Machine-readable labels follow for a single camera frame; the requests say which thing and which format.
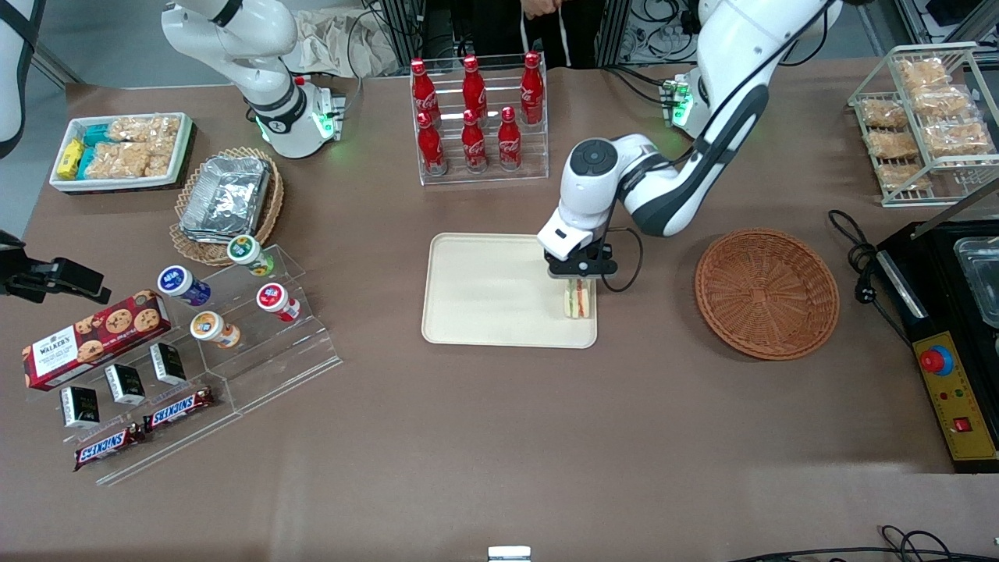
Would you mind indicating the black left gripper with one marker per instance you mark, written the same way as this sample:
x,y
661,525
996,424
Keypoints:
x,y
591,264

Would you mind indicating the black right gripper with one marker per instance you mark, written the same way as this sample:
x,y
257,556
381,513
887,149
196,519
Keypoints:
x,y
33,279

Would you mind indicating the triangular sandwich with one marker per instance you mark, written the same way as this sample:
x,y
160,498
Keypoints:
x,y
578,304

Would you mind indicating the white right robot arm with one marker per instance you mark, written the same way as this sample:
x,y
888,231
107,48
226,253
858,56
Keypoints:
x,y
265,70

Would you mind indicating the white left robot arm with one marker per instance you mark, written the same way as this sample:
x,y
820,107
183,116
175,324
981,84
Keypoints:
x,y
679,187

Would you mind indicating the cream plastic serving tray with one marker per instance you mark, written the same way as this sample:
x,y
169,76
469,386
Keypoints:
x,y
492,290

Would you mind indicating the white rectangular snack tray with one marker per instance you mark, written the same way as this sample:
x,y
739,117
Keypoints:
x,y
183,148

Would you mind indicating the brown round wicker basket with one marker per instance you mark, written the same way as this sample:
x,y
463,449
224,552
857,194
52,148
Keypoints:
x,y
765,297

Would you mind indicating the light oval wicker basket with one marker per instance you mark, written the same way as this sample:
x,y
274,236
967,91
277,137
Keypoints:
x,y
273,203

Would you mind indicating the person's bare hand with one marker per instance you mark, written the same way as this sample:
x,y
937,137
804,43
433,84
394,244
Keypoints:
x,y
540,6

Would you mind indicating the red Walkers cookie box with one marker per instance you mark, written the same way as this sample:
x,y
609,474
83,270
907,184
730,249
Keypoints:
x,y
94,339

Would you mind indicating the blue cap yogurt bottle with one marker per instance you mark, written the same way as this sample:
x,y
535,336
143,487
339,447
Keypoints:
x,y
181,282

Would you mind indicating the small black chocolate box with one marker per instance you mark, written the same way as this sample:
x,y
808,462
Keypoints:
x,y
125,384
168,363
80,406

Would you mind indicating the teal snack pack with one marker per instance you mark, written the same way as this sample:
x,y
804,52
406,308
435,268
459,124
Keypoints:
x,y
86,162
95,134

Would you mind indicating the yellow snack pack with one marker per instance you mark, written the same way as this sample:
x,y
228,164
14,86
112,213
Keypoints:
x,y
70,158

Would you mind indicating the bagged rice cracker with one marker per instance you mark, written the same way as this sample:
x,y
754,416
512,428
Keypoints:
x,y
144,127
117,160
160,160
922,72
956,138
891,144
904,176
940,101
883,113

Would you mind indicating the orange cap yogurt bottle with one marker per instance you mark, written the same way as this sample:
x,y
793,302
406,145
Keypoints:
x,y
211,328

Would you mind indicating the clear acrylic bottle rack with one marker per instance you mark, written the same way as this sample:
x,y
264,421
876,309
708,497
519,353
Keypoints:
x,y
484,178

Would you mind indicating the red cola bottle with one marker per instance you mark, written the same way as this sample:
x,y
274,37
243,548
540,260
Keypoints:
x,y
509,144
474,86
431,148
474,147
424,90
531,90

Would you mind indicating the Snickers chocolate bar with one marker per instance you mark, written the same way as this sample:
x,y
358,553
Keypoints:
x,y
178,410
109,447

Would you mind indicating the stack of foil containers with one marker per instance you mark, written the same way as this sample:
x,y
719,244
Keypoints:
x,y
226,199

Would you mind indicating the green cap yogurt bottle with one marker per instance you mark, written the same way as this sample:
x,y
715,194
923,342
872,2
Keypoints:
x,y
248,251

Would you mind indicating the clear acrylic stepped stand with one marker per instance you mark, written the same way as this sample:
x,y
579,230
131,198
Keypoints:
x,y
296,351
179,445

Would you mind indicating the red cap yogurt bottle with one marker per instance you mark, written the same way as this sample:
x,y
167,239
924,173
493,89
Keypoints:
x,y
275,299

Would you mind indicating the person in dark clothes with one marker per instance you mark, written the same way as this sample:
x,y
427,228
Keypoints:
x,y
546,39

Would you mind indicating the black appliance with yellow panel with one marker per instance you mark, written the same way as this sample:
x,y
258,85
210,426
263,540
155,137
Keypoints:
x,y
921,312

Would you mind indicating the crumpled beige bag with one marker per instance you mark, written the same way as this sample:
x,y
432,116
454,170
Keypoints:
x,y
335,43

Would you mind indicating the red emergency stop button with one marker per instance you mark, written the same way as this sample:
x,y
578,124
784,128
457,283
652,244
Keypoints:
x,y
936,361

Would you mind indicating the metal appliance lid bar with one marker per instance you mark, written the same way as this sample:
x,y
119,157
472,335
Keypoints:
x,y
956,207

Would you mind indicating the clear plastic container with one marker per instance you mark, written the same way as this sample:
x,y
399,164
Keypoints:
x,y
982,273

